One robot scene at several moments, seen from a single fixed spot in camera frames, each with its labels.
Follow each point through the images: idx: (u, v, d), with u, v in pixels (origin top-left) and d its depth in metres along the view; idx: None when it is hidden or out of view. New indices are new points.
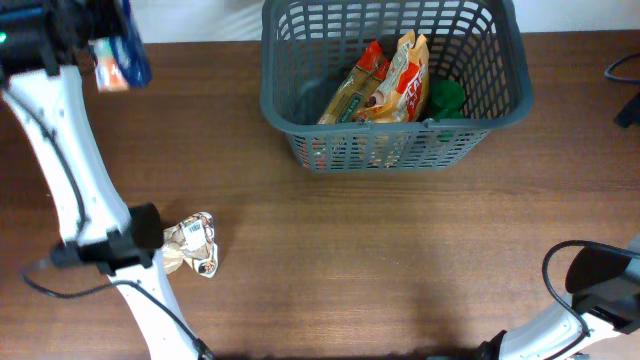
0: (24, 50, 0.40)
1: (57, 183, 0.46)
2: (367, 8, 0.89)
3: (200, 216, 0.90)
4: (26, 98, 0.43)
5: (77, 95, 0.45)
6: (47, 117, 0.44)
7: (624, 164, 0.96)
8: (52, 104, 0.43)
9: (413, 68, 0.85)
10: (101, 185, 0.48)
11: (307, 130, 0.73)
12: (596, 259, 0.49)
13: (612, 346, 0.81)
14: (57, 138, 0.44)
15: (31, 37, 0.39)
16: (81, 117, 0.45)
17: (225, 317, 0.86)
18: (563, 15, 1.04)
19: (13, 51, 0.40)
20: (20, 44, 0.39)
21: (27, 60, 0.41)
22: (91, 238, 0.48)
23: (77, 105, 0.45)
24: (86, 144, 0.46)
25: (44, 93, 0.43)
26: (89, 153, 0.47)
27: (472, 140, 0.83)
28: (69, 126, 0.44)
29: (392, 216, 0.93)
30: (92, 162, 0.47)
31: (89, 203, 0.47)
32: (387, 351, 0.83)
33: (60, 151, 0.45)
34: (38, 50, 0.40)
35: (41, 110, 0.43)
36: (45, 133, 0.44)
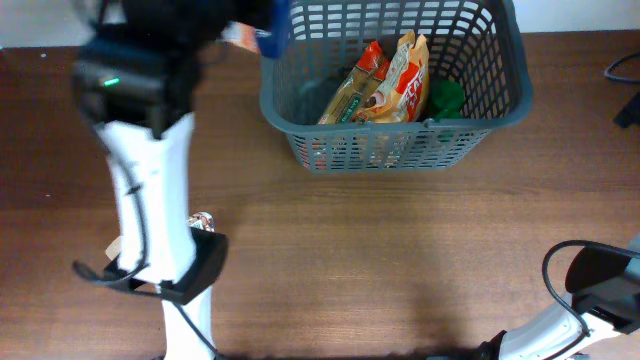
0: (137, 97, 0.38)
1: (130, 224, 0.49)
2: (367, 9, 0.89)
3: (200, 216, 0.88)
4: (122, 152, 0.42)
5: (173, 160, 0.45)
6: (139, 175, 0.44)
7: (625, 164, 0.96)
8: (146, 166, 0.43)
9: (412, 68, 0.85)
10: (170, 238, 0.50)
11: (307, 130, 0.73)
12: (596, 259, 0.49)
13: (612, 346, 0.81)
14: (141, 194, 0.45)
15: (146, 86, 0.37)
16: (169, 177, 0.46)
17: (226, 317, 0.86)
18: (563, 15, 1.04)
19: (124, 95, 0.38)
20: (135, 90, 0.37)
21: (140, 107, 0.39)
22: (146, 275, 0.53)
23: (171, 164, 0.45)
24: (168, 202, 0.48)
25: (141, 154, 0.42)
26: (169, 210, 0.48)
27: (472, 140, 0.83)
28: (157, 190, 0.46)
29: (393, 216, 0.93)
30: (170, 217, 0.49)
31: (153, 252, 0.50)
32: (388, 352, 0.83)
33: (142, 206, 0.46)
34: (152, 103, 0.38)
35: (134, 166, 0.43)
36: (133, 191, 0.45)
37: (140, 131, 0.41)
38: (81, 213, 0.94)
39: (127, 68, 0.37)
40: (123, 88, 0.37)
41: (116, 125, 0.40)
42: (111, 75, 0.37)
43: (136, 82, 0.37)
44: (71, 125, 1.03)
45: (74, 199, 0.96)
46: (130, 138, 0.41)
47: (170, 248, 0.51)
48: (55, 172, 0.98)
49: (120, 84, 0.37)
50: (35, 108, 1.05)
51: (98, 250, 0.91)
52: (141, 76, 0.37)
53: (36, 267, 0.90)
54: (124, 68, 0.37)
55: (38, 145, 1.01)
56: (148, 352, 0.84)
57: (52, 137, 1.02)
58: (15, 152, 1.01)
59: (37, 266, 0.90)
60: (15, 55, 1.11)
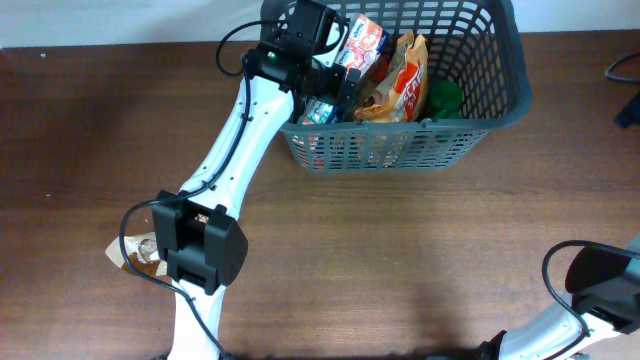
0: (278, 72, 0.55)
1: (218, 150, 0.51)
2: (366, 8, 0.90)
3: None
4: (253, 89, 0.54)
5: (275, 121, 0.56)
6: (255, 108, 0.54)
7: (625, 164, 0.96)
8: (265, 102, 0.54)
9: (411, 68, 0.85)
10: (242, 177, 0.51)
11: (304, 130, 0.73)
12: (596, 258, 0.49)
13: (611, 347, 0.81)
14: (247, 124, 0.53)
15: (291, 67, 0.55)
16: (269, 127, 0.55)
17: (226, 317, 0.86)
18: (564, 15, 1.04)
19: (276, 65, 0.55)
20: (282, 65, 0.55)
21: (275, 79, 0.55)
22: (201, 205, 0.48)
23: (276, 120, 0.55)
24: (258, 145, 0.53)
25: (266, 94, 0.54)
26: (255, 153, 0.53)
27: (470, 140, 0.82)
28: (260, 128, 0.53)
29: (393, 216, 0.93)
30: (252, 160, 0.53)
31: (224, 177, 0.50)
32: (388, 351, 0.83)
33: (243, 130, 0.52)
34: (288, 78, 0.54)
35: (255, 102, 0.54)
36: (246, 115, 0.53)
37: (272, 85, 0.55)
38: (81, 212, 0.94)
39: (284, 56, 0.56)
40: (273, 63, 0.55)
41: (258, 77, 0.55)
42: (271, 54, 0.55)
43: (283, 62, 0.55)
44: (70, 124, 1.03)
45: (73, 198, 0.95)
46: (264, 85, 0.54)
47: (239, 182, 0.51)
48: (54, 171, 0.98)
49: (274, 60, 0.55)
50: (35, 108, 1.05)
51: (98, 249, 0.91)
52: (288, 62, 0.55)
53: (36, 267, 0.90)
54: (278, 54, 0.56)
55: (37, 145, 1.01)
56: (147, 352, 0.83)
57: (51, 136, 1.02)
58: (14, 152, 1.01)
59: (36, 266, 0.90)
60: (14, 55, 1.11)
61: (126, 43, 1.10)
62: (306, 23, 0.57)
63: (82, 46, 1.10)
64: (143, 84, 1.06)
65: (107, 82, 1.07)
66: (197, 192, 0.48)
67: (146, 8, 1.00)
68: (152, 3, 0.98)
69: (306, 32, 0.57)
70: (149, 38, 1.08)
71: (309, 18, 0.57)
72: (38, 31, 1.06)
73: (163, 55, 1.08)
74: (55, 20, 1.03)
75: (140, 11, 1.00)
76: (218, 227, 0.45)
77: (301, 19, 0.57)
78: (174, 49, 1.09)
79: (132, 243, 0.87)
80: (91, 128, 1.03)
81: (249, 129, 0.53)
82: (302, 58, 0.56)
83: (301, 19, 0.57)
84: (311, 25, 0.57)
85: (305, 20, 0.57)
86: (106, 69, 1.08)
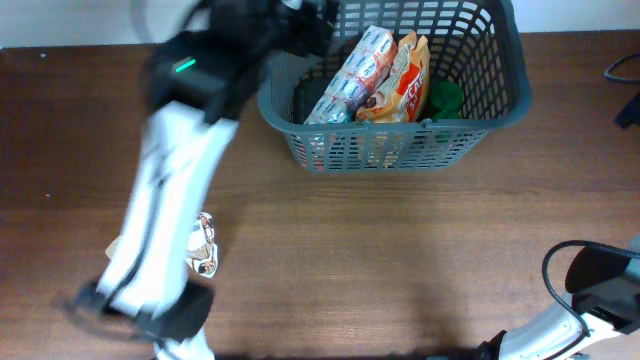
0: (197, 84, 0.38)
1: (134, 230, 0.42)
2: (365, 9, 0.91)
3: (200, 217, 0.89)
4: (163, 132, 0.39)
5: (204, 166, 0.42)
6: (168, 165, 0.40)
7: (624, 164, 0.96)
8: (179, 155, 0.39)
9: (414, 69, 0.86)
10: (172, 252, 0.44)
11: (304, 131, 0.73)
12: (597, 258, 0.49)
13: (611, 347, 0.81)
14: (161, 192, 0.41)
15: (215, 76, 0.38)
16: (198, 176, 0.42)
17: (226, 317, 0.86)
18: (563, 15, 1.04)
19: (199, 72, 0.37)
20: (205, 72, 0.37)
21: (196, 97, 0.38)
22: (127, 301, 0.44)
23: (203, 166, 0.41)
24: (186, 211, 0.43)
25: (180, 141, 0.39)
26: (185, 221, 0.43)
27: (470, 140, 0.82)
28: (181, 191, 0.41)
29: (393, 216, 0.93)
30: (186, 223, 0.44)
31: (146, 264, 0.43)
32: (388, 352, 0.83)
33: (160, 201, 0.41)
34: (212, 98, 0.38)
35: (167, 157, 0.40)
36: (158, 183, 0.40)
37: (189, 117, 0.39)
38: (81, 212, 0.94)
39: (208, 52, 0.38)
40: (185, 78, 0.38)
41: (169, 111, 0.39)
42: (189, 57, 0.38)
43: (208, 65, 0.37)
44: (70, 124, 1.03)
45: (73, 199, 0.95)
46: (175, 128, 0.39)
47: (166, 263, 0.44)
48: (54, 171, 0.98)
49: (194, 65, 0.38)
50: (34, 108, 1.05)
51: (98, 250, 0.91)
52: (215, 63, 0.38)
53: (36, 267, 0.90)
54: (198, 53, 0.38)
55: (37, 146, 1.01)
56: (147, 353, 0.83)
57: (51, 136, 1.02)
58: (14, 151, 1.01)
59: (36, 266, 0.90)
60: (14, 56, 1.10)
61: (126, 43, 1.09)
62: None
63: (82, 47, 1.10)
64: None
65: (107, 83, 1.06)
66: (119, 290, 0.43)
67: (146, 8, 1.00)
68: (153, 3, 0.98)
69: (237, 4, 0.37)
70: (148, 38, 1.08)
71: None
72: (38, 30, 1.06)
73: None
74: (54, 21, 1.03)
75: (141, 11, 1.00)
76: (153, 326, 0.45)
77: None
78: None
79: None
80: (91, 128, 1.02)
81: (165, 199, 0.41)
82: (245, 45, 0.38)
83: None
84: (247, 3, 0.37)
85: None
86: (106, 70, 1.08)
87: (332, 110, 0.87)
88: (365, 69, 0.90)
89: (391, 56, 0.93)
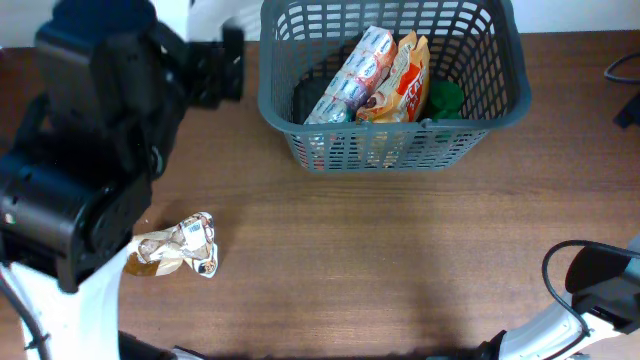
0: (48, 226, 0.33)
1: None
2: (365, 9, 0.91)
3: (200, 216, 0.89)
4: (27, 303, 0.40)
5: (89, 312, 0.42)
6: (45, 322, 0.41)
7: (624, 164, 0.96)
8: (53, 313, 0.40)
9: (414, 69, 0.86)
10: None
11: (304, 130, 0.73)
12: (596, 259, 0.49)
13: (611, 347, 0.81)
14: (48, 342, 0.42)
15: (63, 212, 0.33)
16: (83, 319, 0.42)
17: (226, 317, 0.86)
18: (563, 16, 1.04)
19: (40, 219, 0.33)
20: (46, 221, 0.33)
21: (46, 238, 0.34)
22: None
23: (84, 312, 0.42)
24: (85, 349, 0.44)
25: (49, 307, 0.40)
26: (87, 357, 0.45)
27: (470, 140, 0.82)
28: (67, 342, 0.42)
29: (393, 216, 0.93)
30: (85, 355, 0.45)
31: None
32: (388, 351, 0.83)
33: (49, 351, 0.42)
34: (65, 252, 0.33)
35: (41, 314, 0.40)
36: (39, 339, 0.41)
37: (48, 279, 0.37)
38: None
39: (48, 194, 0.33)
40: (31, 221, 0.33)
41: (19, 269, 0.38)
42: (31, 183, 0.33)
43: (54, 210, 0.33)
44: None
45: None
46: (36, 288, 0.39)
47: None
48: None
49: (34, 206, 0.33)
50: None
51: None
52: (59, 207, 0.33)
53: None
54: (44, 193, 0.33)
55: None
56: None
57: None
58: None
59: None
60: None
61: None
62: (69, 92, 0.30)
63: None
64: None
65: None
66: None
67: None
68: None
69: (82, 108, 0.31)
70: None
71: (68, 83, 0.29)
72: None
73: None
74: None
75: None
76: None
77: (54, 83, 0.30)
78: None
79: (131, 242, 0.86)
80: None
81: (52, 347, 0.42)
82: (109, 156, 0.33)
83: (57, 85, 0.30)
84: (80, 90, 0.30)
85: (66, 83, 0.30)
86: None
87: (332, 111, 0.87)
88: (365, 69, 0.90)
89: (391, 56, 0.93)
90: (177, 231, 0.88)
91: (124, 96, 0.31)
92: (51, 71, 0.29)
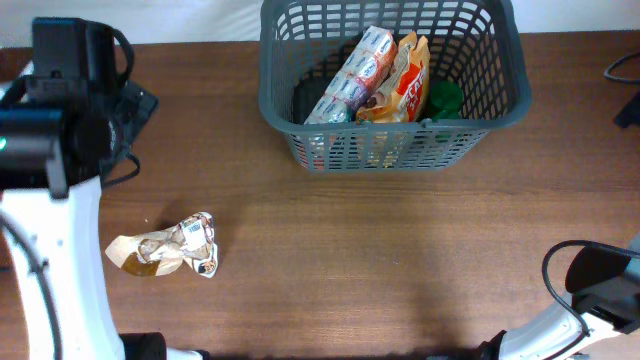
0: (31, 134, 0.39)
1: (40, 320, 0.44)
2: (365, 9, 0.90)
3: (200, 216, 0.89)
4: (22, 224, 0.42)
5: (81, 235, 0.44)
6: (40, 246, 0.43)
7: (624, 164, 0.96)
8: (49, 233, 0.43)
9: (414, 69, 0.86)
10: (90, 332, 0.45)
11: (304, 130, 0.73)
12: (596, 258, 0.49)
13: (611, 346, 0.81)
14: (47, 272, 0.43)
15: (44, 121, 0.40)
16: (80, 246, 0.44)
17: (226, 317, 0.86)
18: (564, 16, 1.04)
19: (17, 138, 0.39)
20: (28, 137, 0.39)
21: (27, 157, 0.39)
22: None
23: (80, 235, 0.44)
24: (84, 280, 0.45)
25: (41, 223, 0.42)
26: (87, 294, 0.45)
27: (470, 140, 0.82)
28: (65, 267, 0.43)
29: (393, 216, 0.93)
30: (90, 296, 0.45)
31: (69, 348, 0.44)
32: (387, 351, 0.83)
33: (48, 285, 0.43)
34: (49, 154, 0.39)
35: (35, 238, 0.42)
36: (38, 266, 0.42)
37: (40, 190, 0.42)
38: None
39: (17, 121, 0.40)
40: (12, 143, 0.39)
41: (9, 193, 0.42)
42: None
43: (29, 128, 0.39)
44: None
45: None
46: (27, 207, 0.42)
47: (88, 344, 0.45)
48: None
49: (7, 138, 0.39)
50: None
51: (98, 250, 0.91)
52: (30, 124, 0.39)
53: None
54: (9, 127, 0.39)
55: None
56: None
57: None
58: None
59: None
60: None
61: None
62: (57, 53, 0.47)
63: None
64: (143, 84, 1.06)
65: None
66: None
67: (146, 9, 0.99)
68: (153, 4, 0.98)
69: (63, 69, 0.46)
70: (149, 39, 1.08)
71: (59, 45, 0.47)
72: None
73: (162, 55, 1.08)
74: None
75: (141, 12, 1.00)
76: None
77: (41, 59, 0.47)
78: (175, 49, 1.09)
79: (132, 242, 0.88)
80: None
81: (51, 277, 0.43)
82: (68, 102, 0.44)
83: (43, 54, 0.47)
84: (71, 57, 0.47)
85: (55, 55, 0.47)
86: None
87: (332, 111, 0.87)
88: (366, 69, 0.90)
89: (391, 56, 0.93)
90: (177, 231, 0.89)
91: (90, 70, 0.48)
92: (44, 43, 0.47)
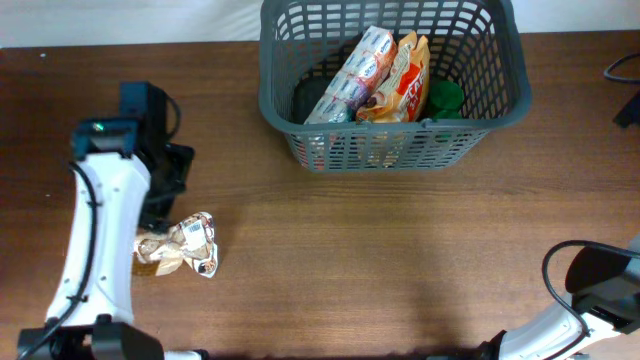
0: (119, 133, 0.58)
1: (78, 248, 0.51)
2: (365, 9, 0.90)
3: (200, 216, 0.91)
4: (93, 171, 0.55)
5: (132, 193, 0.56)
6: (101, 188, 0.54)
7: (624, 164, 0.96)
8: (111, 181, 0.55)
9: (414, 69, 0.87)
10: (114, 270, 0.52)
11: (303, 130, 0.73)
12: (596, 257, 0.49)
13: (612, 347, 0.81)
14: (101, 209, 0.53)
15: (125, 129, 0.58)
16: (128, 200, 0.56)
17: (226, 317, 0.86)
18: (564, 16, 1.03)
19: (109, 132, 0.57)
20: (114, 131, 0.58)
21: (112, 145, 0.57)
22: (78, 320, 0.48)
23: (131, 191, 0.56)
24: (123, 227, 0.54)
25: (109, 173, 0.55)
26: (122, 238, 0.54)
27: (470, 140, 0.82)
28: (115, 209, 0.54)
29: (393, 215, 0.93)
30: (124, 241, 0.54)
31: (96, 278, 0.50)
32: (388, 351, 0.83)
33: (97, 218, 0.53)
34: (125, 145, 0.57)
35: (100, 182, 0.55)
36: (94, 200, 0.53)
37: (111, 155, 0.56)
38: None
39: (111, 123, 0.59)
40: (105, 134, 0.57)
41: (90, 154, 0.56)
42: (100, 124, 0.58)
43: (118, 129, 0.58)
44: (70, 125, 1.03)
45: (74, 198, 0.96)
46: (100, 159, 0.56)
47: (112, 279, 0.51)
48: (54, 171, 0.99)
49: (103, 129, 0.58)
50: (34, 109, 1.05)
51: None
52: (119, 126, 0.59)
53: (37, 267, 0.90)
54: (105, 123, 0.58)
55: (39, 145, 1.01)
56: None
57: (52, 138, 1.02)
58: (15, 153, 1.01)
59: (37, 266, 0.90)
60: (14, 55, 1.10)
61: (127, 43, 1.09)
62: (134, 100, 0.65)
63: (85, 46, 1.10)
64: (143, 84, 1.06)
65: (107, 83, 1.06)
66: (66, 314, 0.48)
67: (146, 8, 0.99)
68: (153, 4, 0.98)
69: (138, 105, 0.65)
70: (149, 38, 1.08)
71: (140, 97, 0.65)
72: (38, 31, 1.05)
73: (163, 55, 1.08)
74: (54, 20, 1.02)
75: (141, 12, 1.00)
76: (110, 335, 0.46)
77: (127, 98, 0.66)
78: (175, 49, 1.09)
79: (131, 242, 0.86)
80: None
81: (103, 213, 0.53)
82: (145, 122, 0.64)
83: (127, 103, 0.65)
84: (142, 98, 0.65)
85: (136, 97, 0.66)
86: (107, 70, 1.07)
87: (332, 111, 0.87)
88: (366, 70, 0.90)
89: (391, 56, 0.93)
90: (177, 231, 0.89)
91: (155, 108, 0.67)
92: (127, 96, 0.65)
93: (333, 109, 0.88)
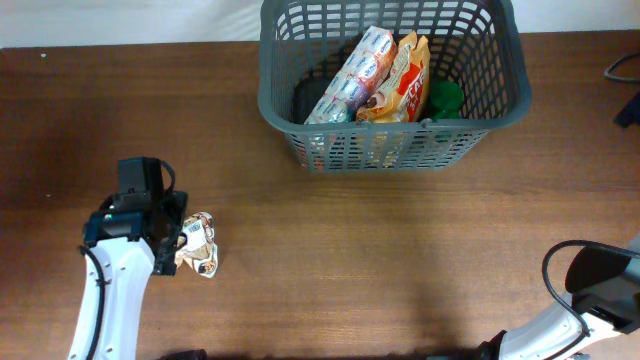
0: (127, 220, 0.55)
1: (84, 322, 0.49)
2: (366, 9, 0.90)
3: (200, 217, 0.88)
4: (101, 253, 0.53)
5: (137, 273, 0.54)
6: (109, 269, 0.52)
7: (624, 165, 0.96)
8: (118, 261, 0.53)
9: (414, 69, 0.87)
10: (120, 342, 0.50)
11: (303, 130, 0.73)
12: (597, 258, 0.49)
13: (611, 347, 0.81)
14: (108, 288, 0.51)
15: (132, 215, 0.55)
16: (133, 279, 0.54)
17: (226, 317, 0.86)
18: (565, 16, 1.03)
19: (116, 221, 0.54)
20: (122, 220, 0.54)
21: (121, 232, 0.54)
22: None
23: (136, 272, 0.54)
24: (128, 306, 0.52)
25: (118, 253, 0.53)
26: (127, 312, 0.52)
27: (470, 140, 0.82)
28: (122, 286, 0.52)
29: (393, 216, 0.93)
30: (128, 317, 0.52)
31: (101, 349, 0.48)
32: (388, 351, 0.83)
33: (105, 296, 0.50)
34: (133, 230, 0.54)
35: (107, 263, 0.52)
36: (103, 279, 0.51)
37: (119, 239, 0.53)
38: (81, 212, 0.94)
39: (117, 213, 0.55)
40: (115, 221, 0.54)
41: (102, 241, 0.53)
42: (107, 214, 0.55)
43: (124, 218, 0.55)
44: (70, 124, 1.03)
45: (73, 199, 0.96)
46: (110, 244, 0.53)
47: (118, 350, 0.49)
48: (54, 171, 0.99)
49: (111, 219, 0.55)
50: (34, 109, 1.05)
51: None
52: (127, 214, 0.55)
53: (37, 267, 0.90)
54: (113, 212, 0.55)
55: (40, 145, 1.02)
56: (148, 352, 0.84)
57: (52, 138, 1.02)
58: (15, 153, 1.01)
59: (37, 265, 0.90)
60: (16, 56, 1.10)
61: (128, 43, 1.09)
62: (135, 180, 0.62)
63: (85, 47, 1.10)
64: (144, 84, 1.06)
65: (107, 84, 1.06)
66: None
67: (147, 9, 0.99)
68: (153, 4, 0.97)
69: (138, 189, 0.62)
70: (150, 39, 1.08)
71: (137, 175, 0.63)
72: (38, 31, 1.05)
73: (163, 55, 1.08)
74: (55, 21, 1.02)
75: (141, 12, 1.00)
76: None
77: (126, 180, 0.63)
78: (176, 49, 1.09)
79: None
80: (91, 128, 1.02)
81: (110, 291, 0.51)
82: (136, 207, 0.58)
83: (127, 183, 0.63)
84: (140, 180, 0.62)
85: (130, 178, 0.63)
86: (107, 70, 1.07)
87: (332, 111, 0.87)
88: (366, 70, 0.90)
89: (391, 56, 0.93)
90: None
91: (155, 185, 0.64)
92: (126, 178, 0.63)
93: (333, 109, 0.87)
